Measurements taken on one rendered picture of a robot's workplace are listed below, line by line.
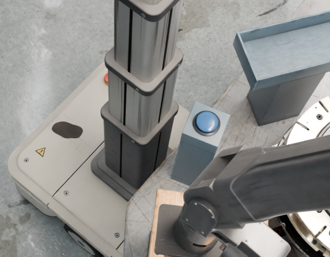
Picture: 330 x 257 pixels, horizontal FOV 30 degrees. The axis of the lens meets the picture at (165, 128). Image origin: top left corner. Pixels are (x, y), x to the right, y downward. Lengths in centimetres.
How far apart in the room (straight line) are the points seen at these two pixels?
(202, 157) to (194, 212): 54
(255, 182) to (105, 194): 133
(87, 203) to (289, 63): 87
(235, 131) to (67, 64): 109
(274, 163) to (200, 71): 182
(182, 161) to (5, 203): 105
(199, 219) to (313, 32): 70
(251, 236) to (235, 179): 11
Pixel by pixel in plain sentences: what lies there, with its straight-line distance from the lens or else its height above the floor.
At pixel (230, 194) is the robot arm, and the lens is 60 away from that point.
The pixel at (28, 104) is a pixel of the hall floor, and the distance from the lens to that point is 230.
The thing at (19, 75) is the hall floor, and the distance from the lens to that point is 236.
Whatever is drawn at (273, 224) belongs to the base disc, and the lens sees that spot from 133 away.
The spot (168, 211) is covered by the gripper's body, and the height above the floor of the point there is 128.
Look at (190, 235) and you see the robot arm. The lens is 72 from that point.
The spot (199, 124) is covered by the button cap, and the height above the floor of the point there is 104.
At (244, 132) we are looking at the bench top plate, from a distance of 141.
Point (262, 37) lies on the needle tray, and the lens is 124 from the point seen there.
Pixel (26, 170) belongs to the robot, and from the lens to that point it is 192.
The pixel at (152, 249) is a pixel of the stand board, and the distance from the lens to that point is 101.
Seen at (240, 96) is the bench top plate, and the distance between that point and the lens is 145.
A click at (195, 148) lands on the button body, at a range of 115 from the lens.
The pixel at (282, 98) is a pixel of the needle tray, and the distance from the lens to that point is 131.
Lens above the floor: 205
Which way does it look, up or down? 66 degrees down
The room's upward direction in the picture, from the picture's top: 10 degrees clockwise
